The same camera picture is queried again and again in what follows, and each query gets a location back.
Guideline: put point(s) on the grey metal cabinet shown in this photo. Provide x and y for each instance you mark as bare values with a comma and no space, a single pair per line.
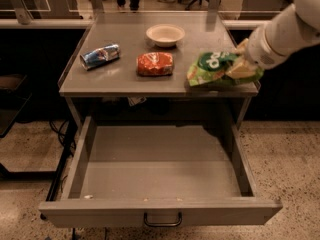
204,31

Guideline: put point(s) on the orange red snack bag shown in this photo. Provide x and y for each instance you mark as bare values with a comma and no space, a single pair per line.
155,64

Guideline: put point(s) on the crushed blue soda can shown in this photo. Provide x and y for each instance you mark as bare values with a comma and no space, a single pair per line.
100,56

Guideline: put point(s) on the black drawer handle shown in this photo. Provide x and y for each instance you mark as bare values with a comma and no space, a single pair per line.
162,221

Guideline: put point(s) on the grey open top drawer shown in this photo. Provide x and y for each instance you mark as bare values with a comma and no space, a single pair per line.
119,173

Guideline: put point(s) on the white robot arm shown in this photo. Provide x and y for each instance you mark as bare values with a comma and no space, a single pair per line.
270,44

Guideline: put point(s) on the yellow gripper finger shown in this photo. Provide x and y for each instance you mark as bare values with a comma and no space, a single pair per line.
241,68
242,47

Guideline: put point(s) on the green rice chip bag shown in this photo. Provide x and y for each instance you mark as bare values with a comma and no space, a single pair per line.
210,68

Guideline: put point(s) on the white paper bowl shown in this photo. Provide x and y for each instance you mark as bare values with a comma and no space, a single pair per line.
165,35

